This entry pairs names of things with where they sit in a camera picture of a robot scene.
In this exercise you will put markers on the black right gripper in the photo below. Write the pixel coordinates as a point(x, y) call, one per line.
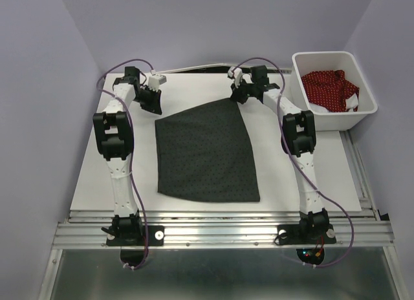
point(236, 95)

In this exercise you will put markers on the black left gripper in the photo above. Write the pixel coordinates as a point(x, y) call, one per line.
point(154, 105)

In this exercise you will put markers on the dark grey dotted skirt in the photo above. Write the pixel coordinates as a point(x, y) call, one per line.
point(204, 154)

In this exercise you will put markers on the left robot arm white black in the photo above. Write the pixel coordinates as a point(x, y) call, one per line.
point(114, 133)

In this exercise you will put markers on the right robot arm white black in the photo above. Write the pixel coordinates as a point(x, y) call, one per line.
point(298, 140)

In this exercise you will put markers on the red dotted skirt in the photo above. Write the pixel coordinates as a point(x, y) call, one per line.
point(329, 89)

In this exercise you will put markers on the white plastic bin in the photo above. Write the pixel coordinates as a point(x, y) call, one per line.
point(306, 62)

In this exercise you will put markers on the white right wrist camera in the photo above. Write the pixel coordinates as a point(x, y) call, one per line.
point(235, 74)

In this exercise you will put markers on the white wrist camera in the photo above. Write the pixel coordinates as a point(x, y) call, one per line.
point(235, 74)
point(155, 81)

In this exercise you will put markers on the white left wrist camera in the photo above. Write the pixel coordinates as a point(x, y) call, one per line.
point(155, 81)

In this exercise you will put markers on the aluminium rail frame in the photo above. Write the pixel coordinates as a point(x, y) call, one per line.
point(191, 230)

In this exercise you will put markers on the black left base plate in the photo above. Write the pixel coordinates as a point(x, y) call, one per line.
point(156, 238)

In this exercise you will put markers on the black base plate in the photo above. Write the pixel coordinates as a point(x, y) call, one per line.
point(156, 238)
point(291, 234)

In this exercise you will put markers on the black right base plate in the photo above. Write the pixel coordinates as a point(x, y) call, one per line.
point(291, 234)

